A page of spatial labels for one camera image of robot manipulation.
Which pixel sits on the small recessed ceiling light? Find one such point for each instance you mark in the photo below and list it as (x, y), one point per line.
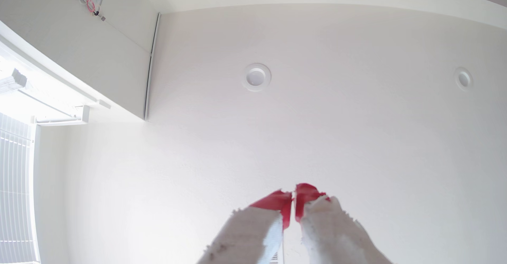
(464, 79)

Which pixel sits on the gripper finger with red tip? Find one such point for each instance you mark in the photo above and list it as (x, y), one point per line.
(332, 232)
(245, 232)

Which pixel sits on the white air vent grille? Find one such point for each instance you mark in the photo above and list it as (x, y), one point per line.
(276, 258)

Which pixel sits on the white blind rail bracket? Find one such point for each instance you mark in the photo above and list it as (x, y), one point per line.
(75, 117)

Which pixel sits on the white blind headrail end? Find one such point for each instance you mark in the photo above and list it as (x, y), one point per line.
(14, 82)

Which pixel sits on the white window blinds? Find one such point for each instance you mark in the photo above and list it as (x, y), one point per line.
(14, 192)

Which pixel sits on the white corner trim strip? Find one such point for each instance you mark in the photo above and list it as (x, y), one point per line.
(150, 65)

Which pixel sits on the large recessed ceiling light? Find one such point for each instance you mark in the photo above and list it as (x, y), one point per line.
(256, 77)

